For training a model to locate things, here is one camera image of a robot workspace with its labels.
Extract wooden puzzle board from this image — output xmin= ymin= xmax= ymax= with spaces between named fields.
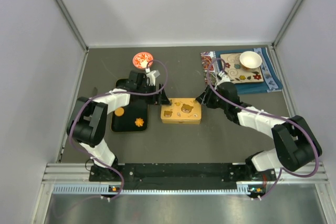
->
xmin=220 ymin=53 xmax=264 ymax=84

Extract yellow cookie tin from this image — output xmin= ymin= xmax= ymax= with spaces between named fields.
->
xmin=161 ymin=114 xmax=202 ymax=124

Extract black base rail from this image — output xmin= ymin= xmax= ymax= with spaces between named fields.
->
xmin=89 ymin=163 xmax=276 ymax=190

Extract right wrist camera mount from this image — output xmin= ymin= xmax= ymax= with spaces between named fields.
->
xmin=215 ymin=71 xmax=231 ymax=87

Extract patterned cloth mat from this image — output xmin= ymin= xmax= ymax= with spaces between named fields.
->
xmin=200 ymin=47 xmax=283 ymax=95

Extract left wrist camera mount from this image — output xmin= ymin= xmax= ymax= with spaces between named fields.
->
xmin=145 ymin=68 xmax=160 ymax=87

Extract orange round cookie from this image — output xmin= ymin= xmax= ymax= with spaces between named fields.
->
xmin=114 ymin=107 xmax=124 ymax=116

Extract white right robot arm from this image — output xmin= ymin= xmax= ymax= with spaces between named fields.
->
xmin=196 ymin=82 xmax=322 ymax=180

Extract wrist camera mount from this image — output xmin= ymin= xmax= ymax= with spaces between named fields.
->
xmin=215 ymin=71 xmax=231 ymax=87
xmin=145 ymin=68 xmax=160 ymax=87

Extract red patterned small bowl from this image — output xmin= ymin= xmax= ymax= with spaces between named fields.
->
xmin=132 ymin=52 xmax=154 ymax=70

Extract white bowl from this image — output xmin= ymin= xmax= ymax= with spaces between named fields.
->
xmin=239 ymin=51 xmax=263 ymax=69

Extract black rectangular tray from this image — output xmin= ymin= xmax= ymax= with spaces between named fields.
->
xmin=111 ymin=95 xmax=149 ymax=133

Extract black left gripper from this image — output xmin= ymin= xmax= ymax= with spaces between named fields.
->
xmin=137 ymin=82 xmax=171 ymax=105

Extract silver metal tongs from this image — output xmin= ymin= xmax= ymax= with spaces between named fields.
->
xmin=92 ymin=87 xmax=98 ymax=97

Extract orange flower cookie bottom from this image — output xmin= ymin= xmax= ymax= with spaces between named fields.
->
xmin=134 ymin=118 xmax=144 ymax=127

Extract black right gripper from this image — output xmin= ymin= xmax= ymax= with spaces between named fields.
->
xmin=196 ymin=84 xmax=229 ymax=110

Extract silver tin lid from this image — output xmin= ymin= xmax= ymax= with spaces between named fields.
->
xmin=161 ymin=98 xmax=202 ymax=122

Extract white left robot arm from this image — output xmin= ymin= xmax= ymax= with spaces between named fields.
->
xmin=67 ymin=69 xmax=170 ymax=181

